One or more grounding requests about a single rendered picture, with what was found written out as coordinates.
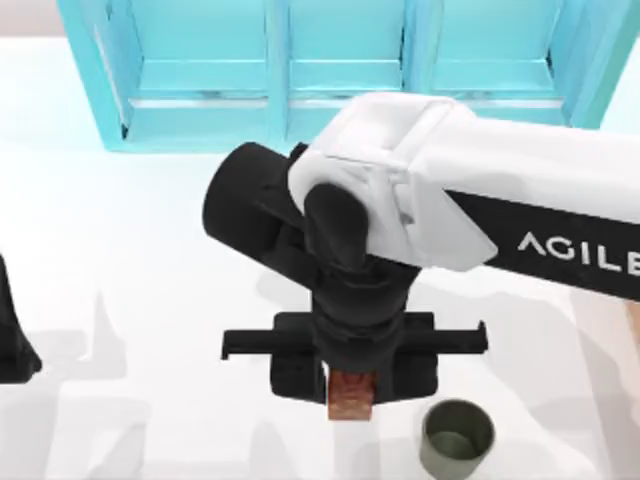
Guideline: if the brown rectangular block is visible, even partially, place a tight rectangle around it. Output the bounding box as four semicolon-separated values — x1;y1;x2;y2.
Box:
327;368;376;422

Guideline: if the light blue rack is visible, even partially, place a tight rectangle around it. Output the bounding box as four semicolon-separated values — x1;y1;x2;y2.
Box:
55;0;624;152

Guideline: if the grey-green cup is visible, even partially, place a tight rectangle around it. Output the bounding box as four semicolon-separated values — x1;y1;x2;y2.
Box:
421;398;497;479

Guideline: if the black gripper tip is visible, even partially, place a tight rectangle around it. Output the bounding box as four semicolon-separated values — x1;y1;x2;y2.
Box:
0;254;44;386

